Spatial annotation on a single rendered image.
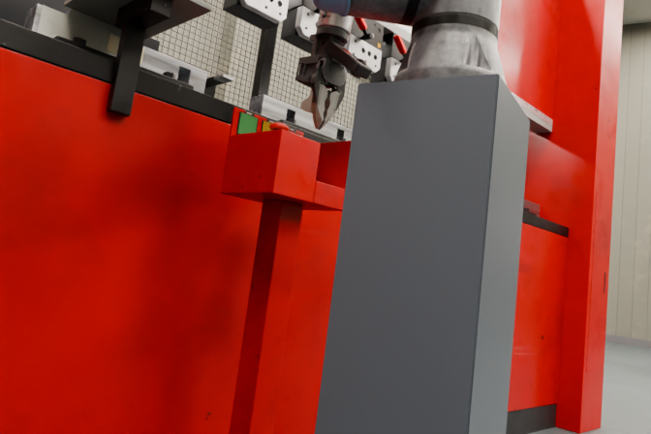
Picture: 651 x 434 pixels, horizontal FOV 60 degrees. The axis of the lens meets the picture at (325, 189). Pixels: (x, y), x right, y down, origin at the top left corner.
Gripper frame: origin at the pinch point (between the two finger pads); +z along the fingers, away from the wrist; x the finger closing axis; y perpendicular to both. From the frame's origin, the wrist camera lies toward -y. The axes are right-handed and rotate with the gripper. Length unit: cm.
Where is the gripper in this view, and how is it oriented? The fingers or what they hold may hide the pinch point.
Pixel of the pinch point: (322, 123)
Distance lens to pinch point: 118.8
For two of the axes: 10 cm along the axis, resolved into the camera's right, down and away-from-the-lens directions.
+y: -7.1, -0.8, 7.0
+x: -6.8, -1.9, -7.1
